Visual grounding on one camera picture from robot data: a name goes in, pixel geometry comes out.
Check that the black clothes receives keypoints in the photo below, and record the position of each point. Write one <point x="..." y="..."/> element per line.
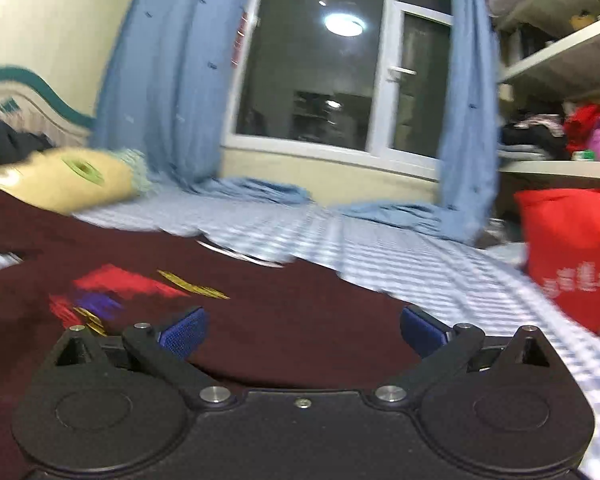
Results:
<point x="530" y="137"/>

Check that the teal trimmed headboard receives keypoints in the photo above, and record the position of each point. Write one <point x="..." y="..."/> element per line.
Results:
<point x="45" y="110"/>

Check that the yellow shelf item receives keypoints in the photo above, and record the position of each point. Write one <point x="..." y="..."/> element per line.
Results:
<point x="581" y="20"/>

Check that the yellow pillow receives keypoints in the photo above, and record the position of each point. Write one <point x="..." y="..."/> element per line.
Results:
<point x="55" y="180"/>

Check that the red fabric bag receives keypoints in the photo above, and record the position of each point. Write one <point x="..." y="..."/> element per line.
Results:
<point x="565" y="250"/>

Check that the maroon printed shirt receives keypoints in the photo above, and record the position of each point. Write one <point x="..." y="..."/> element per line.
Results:
<point x="280" y="320"/>

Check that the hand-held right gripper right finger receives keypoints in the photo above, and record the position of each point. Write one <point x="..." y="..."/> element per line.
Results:
<point x="422" y="332"/>

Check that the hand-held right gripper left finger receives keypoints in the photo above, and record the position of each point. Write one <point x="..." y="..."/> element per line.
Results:
<point x="182" y="334"/>

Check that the white shelf unit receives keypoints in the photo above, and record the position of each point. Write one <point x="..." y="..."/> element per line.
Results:
<point x="555" y="57"/>

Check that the red clothes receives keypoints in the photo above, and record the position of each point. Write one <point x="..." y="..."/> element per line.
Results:
<point x="582" y="125"/>

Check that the red window sticker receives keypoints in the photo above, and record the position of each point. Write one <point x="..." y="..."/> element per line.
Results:
<point x="239" y="40"/>

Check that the dark clothing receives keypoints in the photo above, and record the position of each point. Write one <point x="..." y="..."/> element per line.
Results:
<point x="5" y="142"/>

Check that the blue curtain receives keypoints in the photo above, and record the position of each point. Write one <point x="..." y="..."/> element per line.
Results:
<point x="170" y="85"/>
<point x="467" y="110"/>

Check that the blue checkered bed sheet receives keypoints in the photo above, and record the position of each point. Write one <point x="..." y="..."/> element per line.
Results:
<point x="430" y="270"/>

